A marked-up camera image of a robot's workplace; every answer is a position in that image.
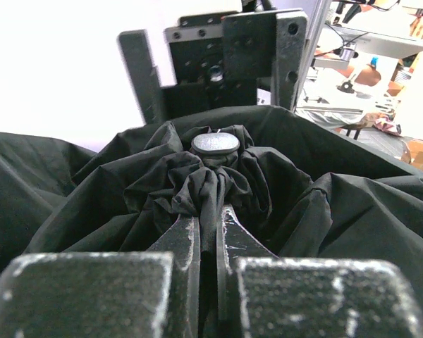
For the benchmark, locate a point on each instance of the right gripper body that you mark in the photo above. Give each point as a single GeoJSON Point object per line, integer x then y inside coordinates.
{"type": "Point", "coordinates": [217, 60]}

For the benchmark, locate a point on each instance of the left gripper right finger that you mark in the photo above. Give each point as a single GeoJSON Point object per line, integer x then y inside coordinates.
{"type": "Point", "coordinates": [263, 295]}

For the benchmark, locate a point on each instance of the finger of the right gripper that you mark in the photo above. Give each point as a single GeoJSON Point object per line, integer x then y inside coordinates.
{"type": "Point", "coordinates": [282, 60]}
{"type": "Point", "coordinates": [152, 97]}

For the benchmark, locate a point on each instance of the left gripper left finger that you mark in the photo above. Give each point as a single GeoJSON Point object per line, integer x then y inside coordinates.
{"type": "Point", "coordinates": [153, 293]}

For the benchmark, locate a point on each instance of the black folding umbrella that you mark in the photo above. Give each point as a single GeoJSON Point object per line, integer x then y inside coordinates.
{"type": "Point", "coordinates": [301, 190]}

